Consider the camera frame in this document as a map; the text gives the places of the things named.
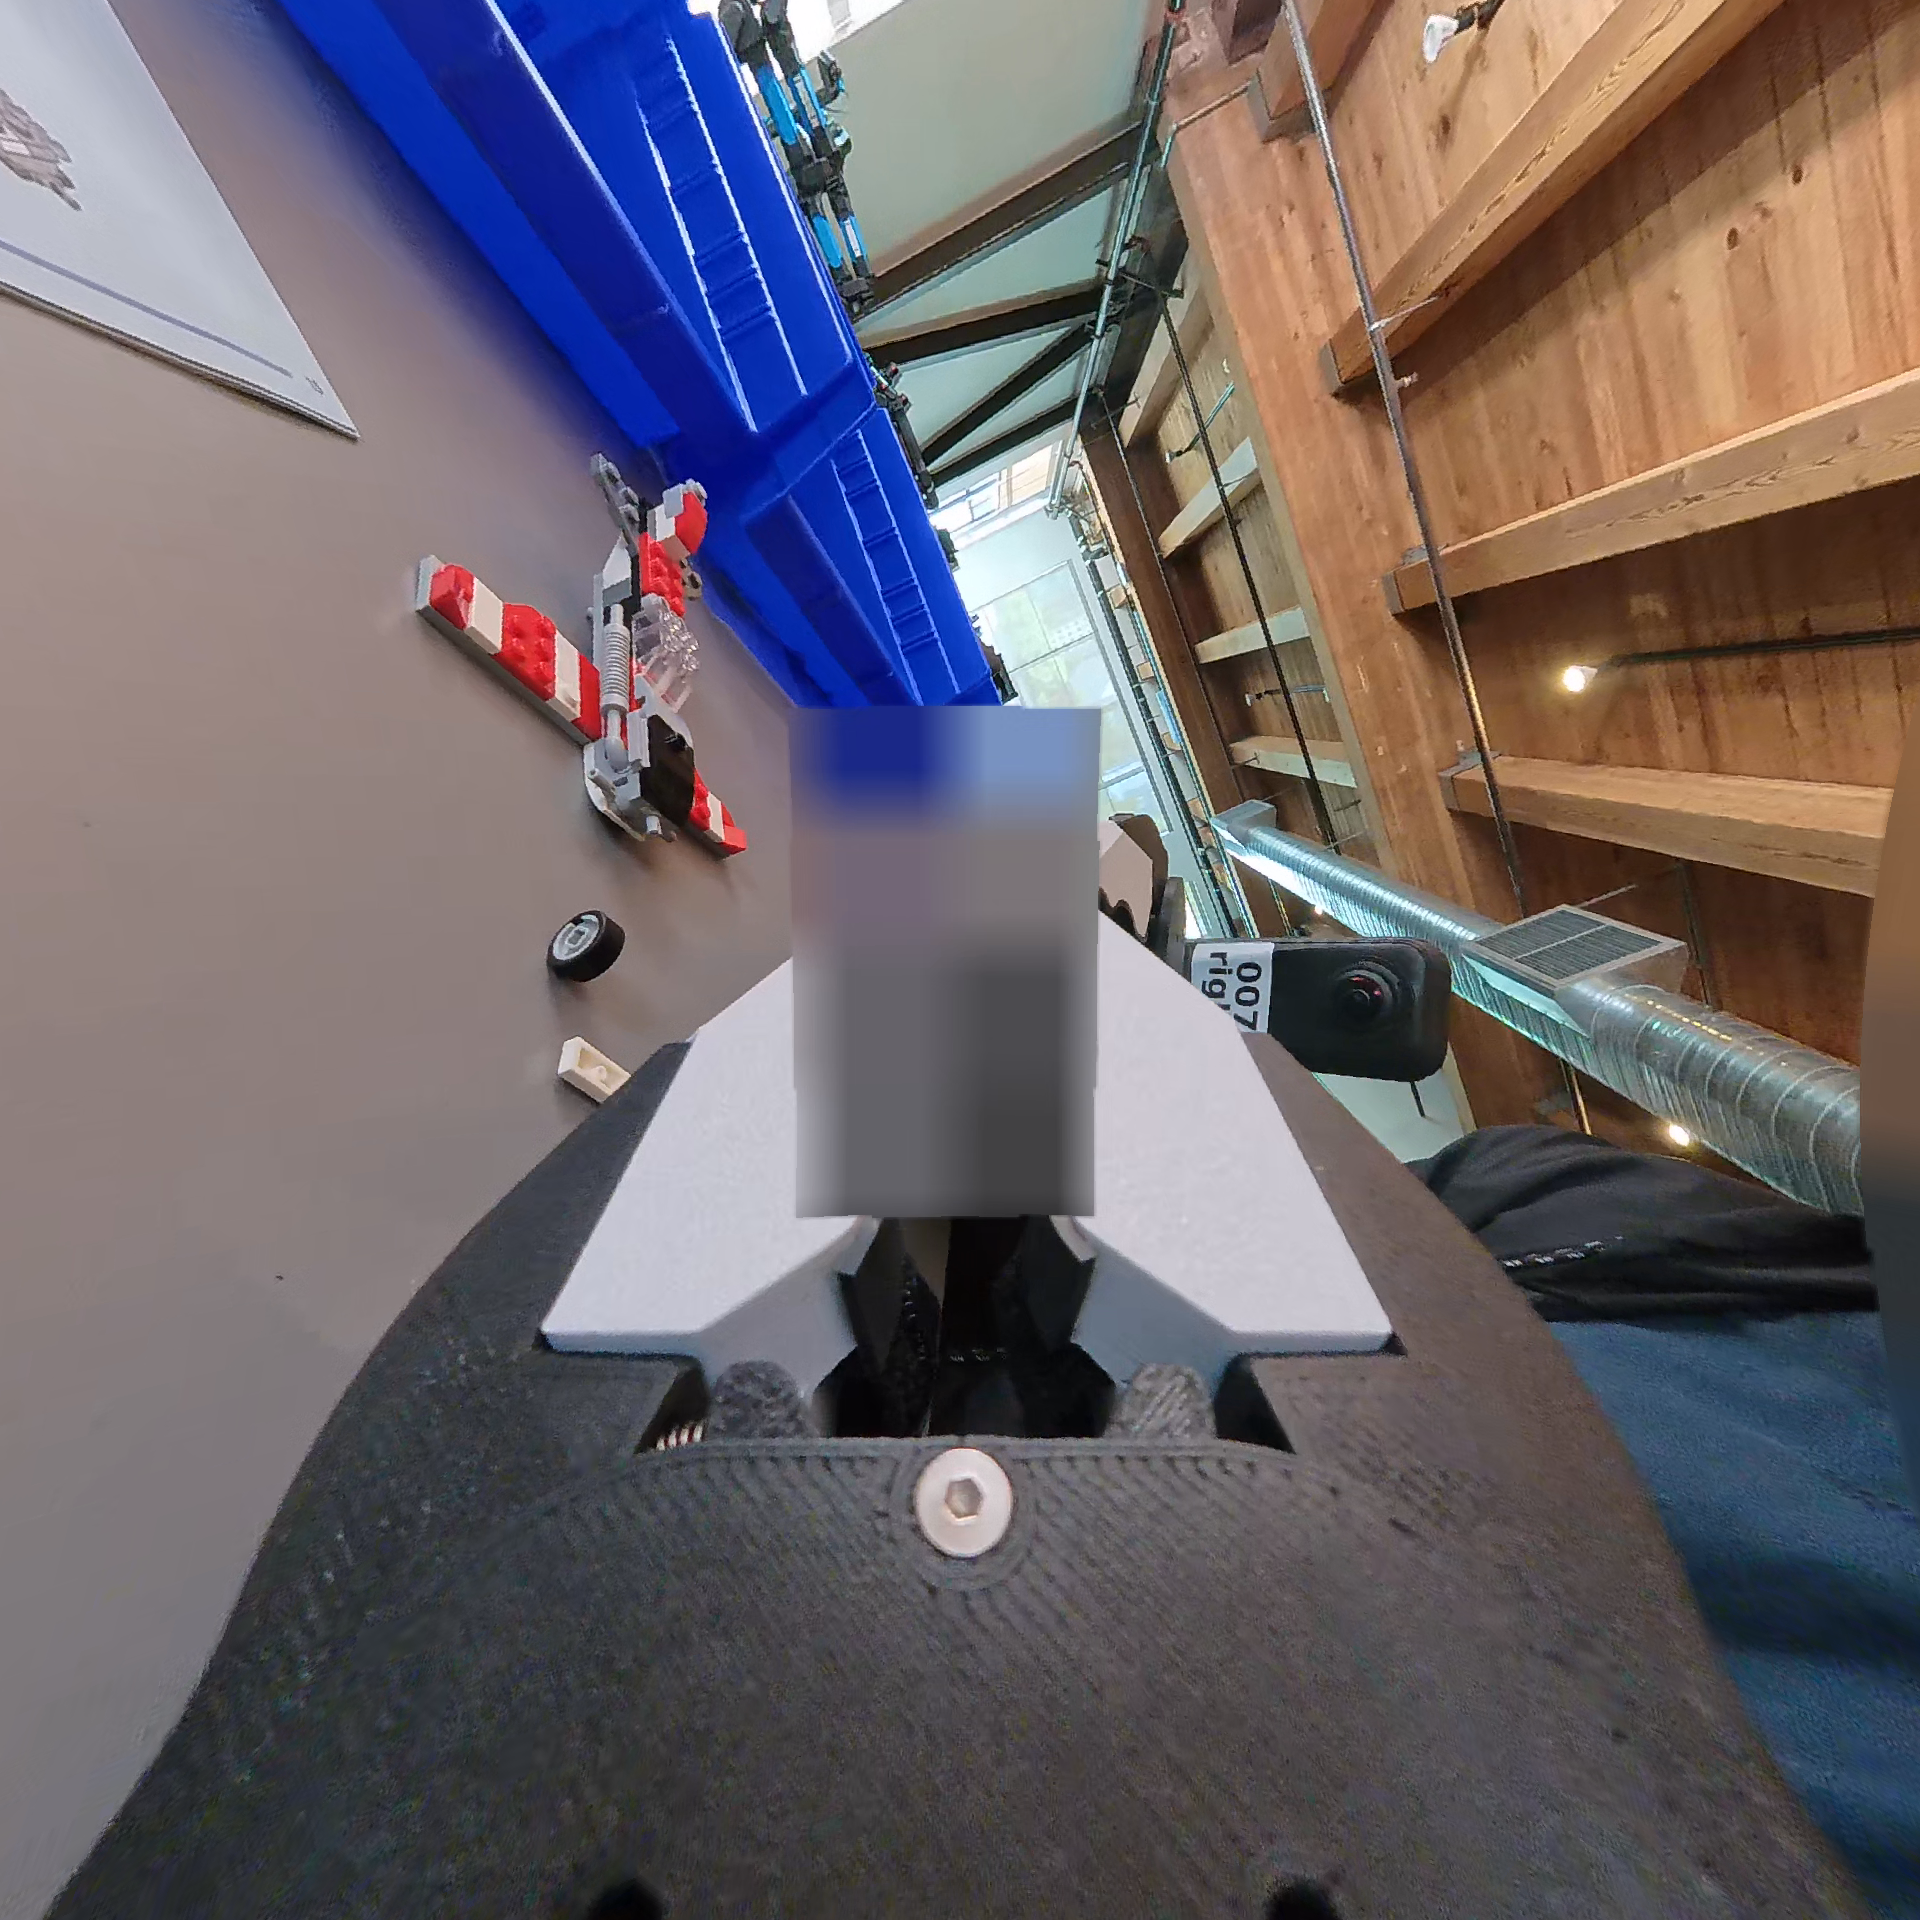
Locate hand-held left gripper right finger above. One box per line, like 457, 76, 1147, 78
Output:
1051, 925, 1397, 1391

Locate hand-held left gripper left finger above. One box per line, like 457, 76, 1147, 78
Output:
547, 1035, 884, 1415

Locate red white toy brick airplane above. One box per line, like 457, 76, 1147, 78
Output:
411, 456, 752, 863

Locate grey desk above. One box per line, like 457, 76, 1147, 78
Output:
0, 0, 873, 1920

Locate person's black jacket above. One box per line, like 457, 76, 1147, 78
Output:
1411, 1123, 1877, 1328

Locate person's legs in jeans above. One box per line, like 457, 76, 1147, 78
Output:
1546, 1313, 1920, 1920

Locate white instruction booklet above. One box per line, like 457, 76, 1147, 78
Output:
0, 0, 361, 443

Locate silver ventilation duct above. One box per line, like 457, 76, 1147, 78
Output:
1210, 799, 1865, 1221

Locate black camera tripod rig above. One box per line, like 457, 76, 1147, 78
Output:
716, 0, 879, 279

